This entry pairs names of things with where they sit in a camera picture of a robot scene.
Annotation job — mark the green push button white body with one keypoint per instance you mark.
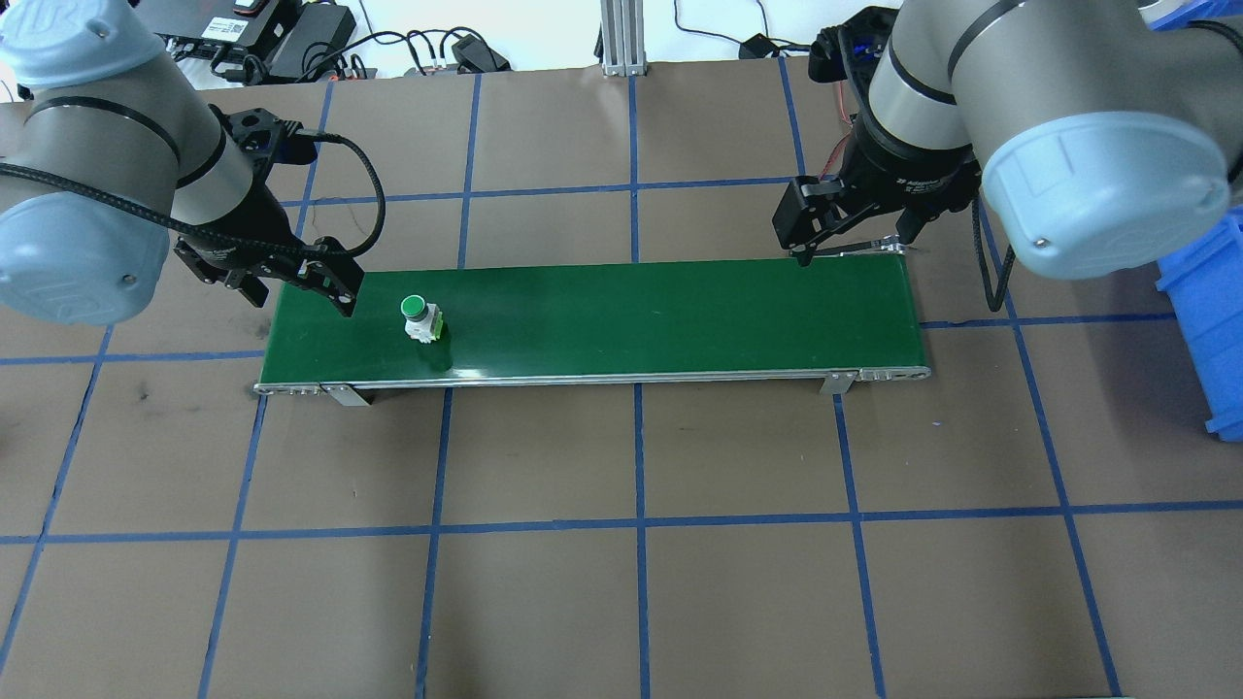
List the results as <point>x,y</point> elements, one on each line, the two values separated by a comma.
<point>419,316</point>

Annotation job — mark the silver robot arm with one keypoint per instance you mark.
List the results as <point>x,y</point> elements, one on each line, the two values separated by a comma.
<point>1068,78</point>
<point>97,146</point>

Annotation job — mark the small black sensor box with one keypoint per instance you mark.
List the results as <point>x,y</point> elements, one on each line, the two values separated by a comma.
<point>757,47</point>

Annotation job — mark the power strip red switches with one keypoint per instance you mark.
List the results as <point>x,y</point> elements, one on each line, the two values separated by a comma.
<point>345,68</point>

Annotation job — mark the green conveyor belt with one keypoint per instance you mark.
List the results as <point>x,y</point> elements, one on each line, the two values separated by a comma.
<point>631,320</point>

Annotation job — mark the large black power brick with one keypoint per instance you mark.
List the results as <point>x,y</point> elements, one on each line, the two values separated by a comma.
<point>311,39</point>

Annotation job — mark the blue plastic bin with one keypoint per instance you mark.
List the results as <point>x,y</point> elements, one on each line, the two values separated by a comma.
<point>1209,320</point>

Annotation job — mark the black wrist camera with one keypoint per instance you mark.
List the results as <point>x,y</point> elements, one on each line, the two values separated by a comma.
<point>254,136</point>
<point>850,49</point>

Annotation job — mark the aluminium profile post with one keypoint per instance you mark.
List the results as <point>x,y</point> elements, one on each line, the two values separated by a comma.
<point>621,39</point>

